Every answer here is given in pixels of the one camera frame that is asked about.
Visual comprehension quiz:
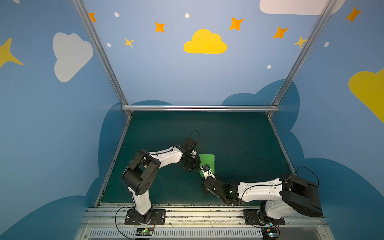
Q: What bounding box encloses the green square paper sheet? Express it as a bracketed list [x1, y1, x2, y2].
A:
[199, 154, 215, 175]

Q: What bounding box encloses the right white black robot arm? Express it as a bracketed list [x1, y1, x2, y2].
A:
[203, 170, 323, 226]

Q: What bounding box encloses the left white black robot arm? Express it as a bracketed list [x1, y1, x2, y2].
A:
[122, 138, 201, 225]

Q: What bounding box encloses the right green circuit board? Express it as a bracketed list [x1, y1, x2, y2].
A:
[262, 228, 279, 240]

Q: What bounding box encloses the green circuit board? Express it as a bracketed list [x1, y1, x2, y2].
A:
[262, 228, 279, 240]
[135, 228, 154, 237]

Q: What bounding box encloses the left green circuit board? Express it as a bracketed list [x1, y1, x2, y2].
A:
[135, 228, 154, 237]

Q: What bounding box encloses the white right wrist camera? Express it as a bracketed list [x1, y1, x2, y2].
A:
[201, 164, 213, 179]

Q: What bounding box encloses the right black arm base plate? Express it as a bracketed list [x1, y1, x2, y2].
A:
[243, 209, 286, 228]

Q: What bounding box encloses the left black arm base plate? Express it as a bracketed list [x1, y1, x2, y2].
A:
[124, 209, 166, 226]

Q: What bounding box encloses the aluminium right floor rail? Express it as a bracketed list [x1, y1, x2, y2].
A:
[269, 118, 313, 180]

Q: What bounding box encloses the aluminium floor rail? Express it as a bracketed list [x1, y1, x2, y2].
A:
[269, 118, 313, 180]
[94, 117, 132, 208]

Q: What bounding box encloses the aluminium back frame rail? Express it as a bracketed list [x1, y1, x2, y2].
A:
[122, 105, 279, 113]

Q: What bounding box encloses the aluminium left floor rail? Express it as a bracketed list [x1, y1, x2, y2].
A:
[94, 117, 132, 208]

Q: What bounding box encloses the aluminium left frame post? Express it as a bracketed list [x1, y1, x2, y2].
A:
[72, 0, 129, 107]

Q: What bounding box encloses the aluminium frame post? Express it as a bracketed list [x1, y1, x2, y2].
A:
[72, 0, 129, 107]
[267, 0, 337, 119]

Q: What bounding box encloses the aluminium right frame post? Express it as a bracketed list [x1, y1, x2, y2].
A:
[267, 0, 337, 119]

